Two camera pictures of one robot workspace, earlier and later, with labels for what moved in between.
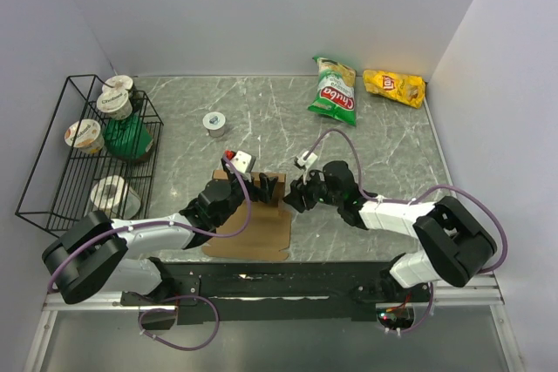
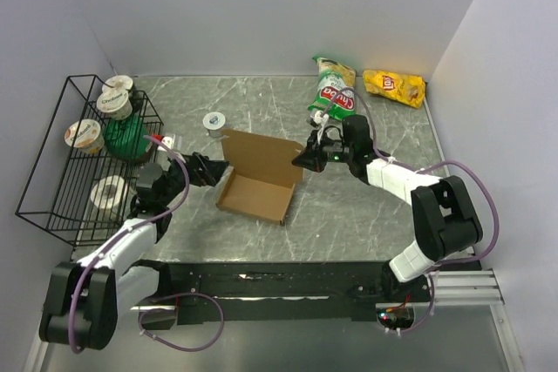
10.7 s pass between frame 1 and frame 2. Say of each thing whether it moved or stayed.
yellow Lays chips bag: stayed
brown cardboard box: moved
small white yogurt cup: stayed
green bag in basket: stayed
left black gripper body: moved
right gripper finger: moved
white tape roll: stayed
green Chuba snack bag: stayed
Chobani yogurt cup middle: stayed
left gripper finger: moved
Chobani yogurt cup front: stayed
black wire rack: stayed
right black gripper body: moved
